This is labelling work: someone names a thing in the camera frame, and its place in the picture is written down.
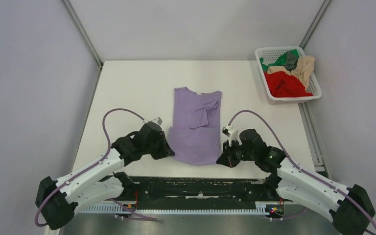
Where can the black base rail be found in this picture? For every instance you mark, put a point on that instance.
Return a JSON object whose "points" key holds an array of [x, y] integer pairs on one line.
{"points": [[162, 193]]}

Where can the white slotted cable duct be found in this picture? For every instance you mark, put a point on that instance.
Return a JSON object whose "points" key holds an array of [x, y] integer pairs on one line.
{"points": [[113, 208]]}

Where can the grey t shirt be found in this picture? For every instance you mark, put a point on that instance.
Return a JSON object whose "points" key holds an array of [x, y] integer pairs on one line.
{"points": [[291, 61]]}

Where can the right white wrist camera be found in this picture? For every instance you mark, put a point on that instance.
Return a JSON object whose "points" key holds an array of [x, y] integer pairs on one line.
{"points": [[232, 134]]}

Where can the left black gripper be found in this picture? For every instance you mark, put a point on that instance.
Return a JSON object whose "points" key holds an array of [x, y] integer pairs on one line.
{"points": [[166, 151]]}

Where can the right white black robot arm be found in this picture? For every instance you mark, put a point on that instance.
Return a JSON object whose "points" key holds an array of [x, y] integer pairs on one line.
{"points": [[349, 209]]}

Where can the white plastic basket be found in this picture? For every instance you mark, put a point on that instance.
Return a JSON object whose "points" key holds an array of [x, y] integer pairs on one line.
{"points": [[314, 87]]}

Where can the green t shirt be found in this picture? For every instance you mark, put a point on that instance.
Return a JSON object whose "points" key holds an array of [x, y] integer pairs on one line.
{"points": [[280, 60]]}

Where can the red t shirt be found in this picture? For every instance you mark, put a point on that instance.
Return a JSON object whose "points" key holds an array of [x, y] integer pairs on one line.
{"points": [[282, 85]]}

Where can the beige t shirt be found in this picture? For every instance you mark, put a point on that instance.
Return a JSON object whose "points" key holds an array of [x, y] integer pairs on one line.
{"points": [[303, 71]]}

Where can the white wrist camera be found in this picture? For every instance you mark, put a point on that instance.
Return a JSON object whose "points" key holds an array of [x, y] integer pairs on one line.
{"points": [[158, 121], [232, 134]]}

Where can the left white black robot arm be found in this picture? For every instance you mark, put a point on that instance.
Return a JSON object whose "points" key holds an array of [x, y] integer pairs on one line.
{"points": [[59, 200]]}

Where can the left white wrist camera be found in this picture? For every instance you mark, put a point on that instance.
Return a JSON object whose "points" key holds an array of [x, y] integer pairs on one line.
{"points": [[158, 121]]}

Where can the purple t shirt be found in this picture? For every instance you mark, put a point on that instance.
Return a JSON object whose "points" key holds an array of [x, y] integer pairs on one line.
{"points": [[194, 135]]}

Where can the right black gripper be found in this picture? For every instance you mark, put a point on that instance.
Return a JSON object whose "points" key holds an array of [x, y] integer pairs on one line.
{"points": [[226, 158]]}

